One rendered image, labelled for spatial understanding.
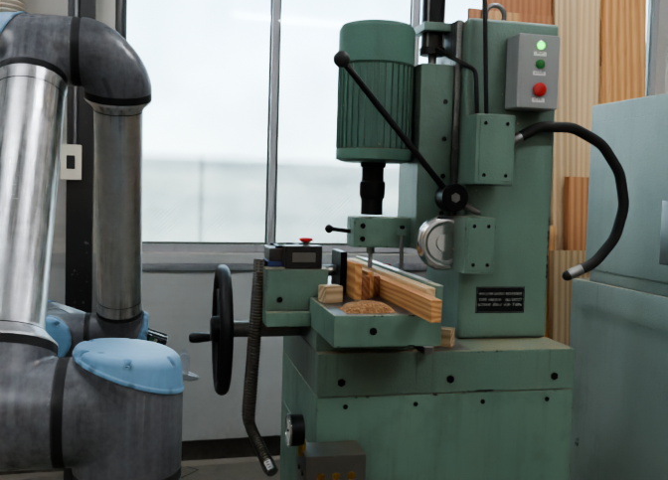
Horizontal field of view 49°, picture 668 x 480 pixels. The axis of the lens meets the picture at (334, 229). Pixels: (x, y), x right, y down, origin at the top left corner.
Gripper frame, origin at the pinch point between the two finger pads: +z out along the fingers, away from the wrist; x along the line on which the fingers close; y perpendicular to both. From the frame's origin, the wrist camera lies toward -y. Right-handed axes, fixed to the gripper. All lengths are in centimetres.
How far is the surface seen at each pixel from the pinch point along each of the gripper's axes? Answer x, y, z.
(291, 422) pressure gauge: -30.4, 5.0, 17.0
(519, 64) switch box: -20, 91, 39
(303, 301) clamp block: -14.7, 26.3, 14.3
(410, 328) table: -38, 30, 30
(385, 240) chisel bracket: -6, 45, 29
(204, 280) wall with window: 131, 9, 7
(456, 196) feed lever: -19, 59, 36
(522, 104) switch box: -20, 83, 43
